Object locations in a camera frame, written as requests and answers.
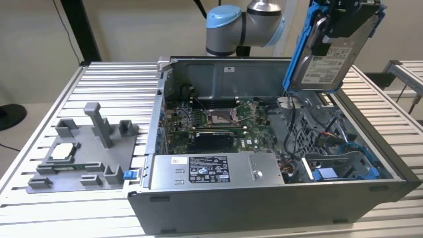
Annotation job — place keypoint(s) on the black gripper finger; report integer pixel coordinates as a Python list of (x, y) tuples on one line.
[(350, 17)]

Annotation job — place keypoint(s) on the hard disk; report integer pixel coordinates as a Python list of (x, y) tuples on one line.
[(327, 72)]

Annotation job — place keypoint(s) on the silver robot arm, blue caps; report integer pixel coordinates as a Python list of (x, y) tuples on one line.
[(224, 34)]

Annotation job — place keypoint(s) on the grey metal disk bay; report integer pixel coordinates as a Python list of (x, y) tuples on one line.
[(298, 116)]

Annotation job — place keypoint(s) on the aluminium slat side table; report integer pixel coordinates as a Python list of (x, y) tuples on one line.
[(406, 72)]

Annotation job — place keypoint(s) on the green motherboard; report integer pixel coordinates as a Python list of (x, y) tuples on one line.
[(260, 140)]

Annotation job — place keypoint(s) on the CPU socket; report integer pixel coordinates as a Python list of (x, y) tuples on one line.
[(219, 117)]

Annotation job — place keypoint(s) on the blue plastic drive carrier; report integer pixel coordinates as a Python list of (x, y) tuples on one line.
[(326, 173)]

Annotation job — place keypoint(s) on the black graphics card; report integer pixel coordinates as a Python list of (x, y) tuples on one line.
[(212, 141)]

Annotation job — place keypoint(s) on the grey power supply unit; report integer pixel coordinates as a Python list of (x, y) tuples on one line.
[(164, 171)]

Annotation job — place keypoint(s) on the open black PC case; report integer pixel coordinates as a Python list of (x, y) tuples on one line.
[(231, 210)]

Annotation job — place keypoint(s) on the blue case latch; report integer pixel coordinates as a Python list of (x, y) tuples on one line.
[(130, 175)]

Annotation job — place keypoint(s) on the grey plastic parts rack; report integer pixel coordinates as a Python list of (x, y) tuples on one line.
[(90, 153)]

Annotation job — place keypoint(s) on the green RAM stick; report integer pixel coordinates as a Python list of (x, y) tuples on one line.
[(78, 167)]

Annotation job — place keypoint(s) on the silver CPU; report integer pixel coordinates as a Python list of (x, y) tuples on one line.
[(63, 151)]

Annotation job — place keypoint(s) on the black round stand base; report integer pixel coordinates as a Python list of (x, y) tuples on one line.
[(11, 116)]

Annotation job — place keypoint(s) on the black table bracket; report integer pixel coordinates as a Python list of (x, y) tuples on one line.
[(379, 79)]

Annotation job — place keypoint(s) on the black metal post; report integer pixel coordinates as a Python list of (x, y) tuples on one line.
[(79, 29)]

